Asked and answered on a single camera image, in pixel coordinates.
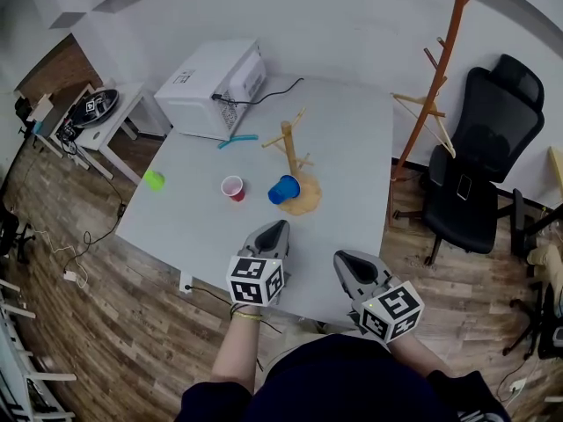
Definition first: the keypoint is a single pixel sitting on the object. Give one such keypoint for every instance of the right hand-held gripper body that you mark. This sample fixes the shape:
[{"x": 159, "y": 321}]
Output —
[{"x": 391, "y": 310}]

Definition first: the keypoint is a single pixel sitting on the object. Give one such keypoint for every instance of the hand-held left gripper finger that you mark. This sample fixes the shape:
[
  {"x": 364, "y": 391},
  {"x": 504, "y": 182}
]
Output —
[
  {"x": 287, "y": 244},
  {"x": 250, "y": 242}
]

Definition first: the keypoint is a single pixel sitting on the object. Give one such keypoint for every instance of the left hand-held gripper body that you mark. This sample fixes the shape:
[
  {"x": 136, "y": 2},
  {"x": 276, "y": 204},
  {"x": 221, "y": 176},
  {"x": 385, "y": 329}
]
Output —
[{"x": 255, "y": 281}]

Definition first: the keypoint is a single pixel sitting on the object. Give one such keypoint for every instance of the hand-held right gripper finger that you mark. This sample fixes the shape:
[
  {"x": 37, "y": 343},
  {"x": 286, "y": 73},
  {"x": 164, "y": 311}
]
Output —
[
  {"x": 377, "y": 267},
  {"x": 341, "y": 273}
]

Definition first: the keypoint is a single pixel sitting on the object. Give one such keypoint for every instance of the wooden mug tree stand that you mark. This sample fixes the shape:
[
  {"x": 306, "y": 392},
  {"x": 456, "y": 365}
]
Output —
[{"x": 308, "y": 200}]

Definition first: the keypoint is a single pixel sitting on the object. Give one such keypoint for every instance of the blue plastic cup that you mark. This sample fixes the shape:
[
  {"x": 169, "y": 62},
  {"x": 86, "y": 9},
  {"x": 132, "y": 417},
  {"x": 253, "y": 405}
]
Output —
[{"x": 283, "y": 189}]

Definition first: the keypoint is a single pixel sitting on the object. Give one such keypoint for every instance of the red plastic cup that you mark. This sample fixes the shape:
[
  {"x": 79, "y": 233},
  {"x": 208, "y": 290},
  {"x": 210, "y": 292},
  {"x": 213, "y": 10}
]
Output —
[{"x": 232, "y": 187}]

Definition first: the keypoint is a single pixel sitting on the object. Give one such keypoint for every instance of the green plastic cup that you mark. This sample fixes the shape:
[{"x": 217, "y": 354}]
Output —
[{"x": 155, "y": 180}]

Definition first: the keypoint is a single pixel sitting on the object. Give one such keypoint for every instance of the person's left forearm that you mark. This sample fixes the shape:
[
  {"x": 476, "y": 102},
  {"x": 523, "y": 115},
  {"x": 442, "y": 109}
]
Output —
[{"x": 233, "y": 354}]

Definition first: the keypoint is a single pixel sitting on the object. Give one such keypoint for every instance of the person's right forearm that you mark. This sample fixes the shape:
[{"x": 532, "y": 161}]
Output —
[{"x": 409, "y": 352}]

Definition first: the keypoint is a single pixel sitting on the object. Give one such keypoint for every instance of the white socket box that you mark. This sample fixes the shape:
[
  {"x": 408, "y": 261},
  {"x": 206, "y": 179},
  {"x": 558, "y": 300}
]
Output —
[{"x": 185, "y": 279}]

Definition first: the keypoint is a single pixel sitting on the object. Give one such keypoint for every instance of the person's beige trousers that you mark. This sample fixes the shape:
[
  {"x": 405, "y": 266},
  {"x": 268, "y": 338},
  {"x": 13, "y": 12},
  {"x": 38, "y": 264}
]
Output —
[{"x": 286, "y": 354}]

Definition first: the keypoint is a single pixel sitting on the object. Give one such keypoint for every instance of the person in dark shirt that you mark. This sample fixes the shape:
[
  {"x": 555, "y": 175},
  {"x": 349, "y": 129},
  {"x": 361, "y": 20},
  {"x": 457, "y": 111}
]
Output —
[{"x": 352, "y": 380}]

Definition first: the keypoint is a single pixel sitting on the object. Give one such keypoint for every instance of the black office chair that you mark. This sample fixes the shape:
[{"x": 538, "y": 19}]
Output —
[
  {"x": 462, "y": 222},
  {"x": 23, "y": 108},
  {"x": 9, "y": 231},
  {"x": 552, "y": 323}
]

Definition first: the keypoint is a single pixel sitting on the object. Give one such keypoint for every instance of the smartphone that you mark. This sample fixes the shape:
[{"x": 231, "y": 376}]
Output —
[{"x": 464, "y": 187}]

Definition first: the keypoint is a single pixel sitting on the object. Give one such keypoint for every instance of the white power strip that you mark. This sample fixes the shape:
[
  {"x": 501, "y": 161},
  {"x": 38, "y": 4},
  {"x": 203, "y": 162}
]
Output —
[
  {"x": 518, "y": 385},
  {"x": 70, "y": 275}
]

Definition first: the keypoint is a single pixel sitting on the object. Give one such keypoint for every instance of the white microwave oven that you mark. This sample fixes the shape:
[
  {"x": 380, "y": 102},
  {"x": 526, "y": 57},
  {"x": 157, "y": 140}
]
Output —
[{"x": 193, "y": 90}]

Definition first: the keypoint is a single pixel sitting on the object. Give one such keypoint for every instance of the beige fabric bundle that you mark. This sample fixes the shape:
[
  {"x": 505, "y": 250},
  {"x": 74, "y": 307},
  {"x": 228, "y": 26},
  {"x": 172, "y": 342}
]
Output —
[{"x": 545, "y": 257}]

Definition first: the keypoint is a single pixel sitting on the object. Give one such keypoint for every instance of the wooden clothes hanger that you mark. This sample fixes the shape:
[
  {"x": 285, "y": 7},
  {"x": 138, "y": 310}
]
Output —
[{"x": 409, "y": 99}]

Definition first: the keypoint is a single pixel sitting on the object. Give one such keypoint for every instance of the small white side table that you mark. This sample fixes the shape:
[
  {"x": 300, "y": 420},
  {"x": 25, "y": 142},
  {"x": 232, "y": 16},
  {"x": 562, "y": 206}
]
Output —
[{"x": 127, "y": 104}]

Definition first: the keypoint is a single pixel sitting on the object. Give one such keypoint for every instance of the light wooden desk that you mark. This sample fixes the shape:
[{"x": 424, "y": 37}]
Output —
[{"x": 556, "y": 165}]

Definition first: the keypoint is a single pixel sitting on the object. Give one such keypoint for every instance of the black white gadget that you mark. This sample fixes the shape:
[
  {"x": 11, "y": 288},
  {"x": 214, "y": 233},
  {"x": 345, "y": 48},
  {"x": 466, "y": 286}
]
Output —
[{"x": 90, "y": 104}]

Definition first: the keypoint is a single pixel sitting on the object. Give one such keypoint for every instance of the white table frames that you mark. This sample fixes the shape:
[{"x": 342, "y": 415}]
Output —
[{"x": 53, "y": 376}]

